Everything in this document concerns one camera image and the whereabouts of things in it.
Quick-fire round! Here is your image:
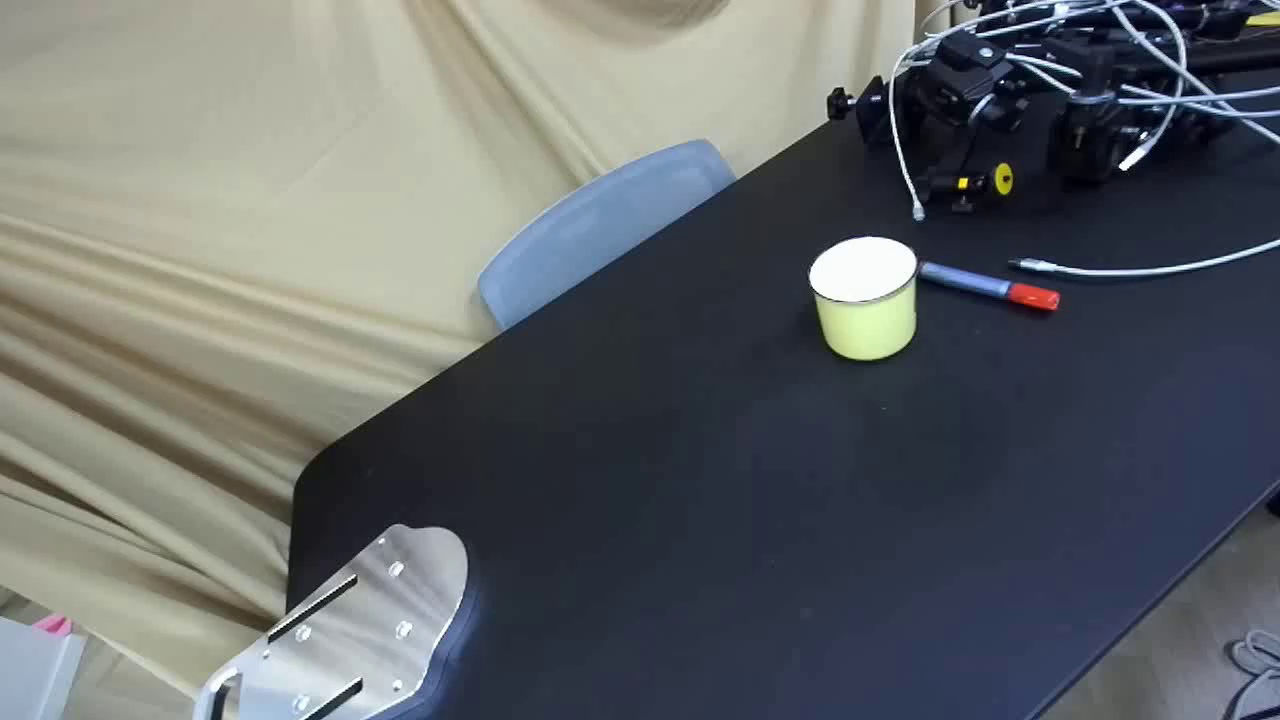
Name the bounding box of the grey-blue chair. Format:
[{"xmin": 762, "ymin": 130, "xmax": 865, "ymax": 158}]
[{"xmin": 478, "ymin": 137, "xmax": 740, "ymax": 334}]

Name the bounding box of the yellow enamel mug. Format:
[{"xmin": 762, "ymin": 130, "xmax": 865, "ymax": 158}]
[{"xmin": 806, "ymin": 232, "xmax": 923, "ymax": 368}]

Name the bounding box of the grey chair base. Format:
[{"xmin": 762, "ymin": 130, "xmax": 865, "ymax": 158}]
[{"xmin": 1222, "ymin": 624, "xmax": 1280, "ymax": 720}]

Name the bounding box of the silver metal plate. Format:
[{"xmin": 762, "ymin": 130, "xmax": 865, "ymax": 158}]
[{"xmin": 190, "ymin": 520, "xmax": 471, "ymax": 720}]

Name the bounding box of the black camera rig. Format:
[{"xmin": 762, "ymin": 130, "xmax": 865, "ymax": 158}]
[{"xmin": 825, "ymin": 0, "xmax": 1280, "ymax": 217}]

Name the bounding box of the long white USB cable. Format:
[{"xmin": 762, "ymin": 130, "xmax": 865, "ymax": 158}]
[{"xmin": 886, "ymin": 0, "xmax": 1280, "ymax": 282}]

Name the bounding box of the white plastic box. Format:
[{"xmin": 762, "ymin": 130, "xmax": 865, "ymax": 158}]
[{"xmin": 0, "ymin": 611, "xmax": 94, "ymax": 720}]

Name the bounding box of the grey marker with red cap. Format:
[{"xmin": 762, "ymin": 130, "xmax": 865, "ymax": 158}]
[{"xmin": 915, "ymin": 255, "xmax": 1063, "ymax": 320}]

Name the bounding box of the beige cloth backdrop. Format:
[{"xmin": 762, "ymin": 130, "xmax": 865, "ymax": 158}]
[{"xmin": 0, "ymin": 0, "xmax": 937, "ymax": 695}]

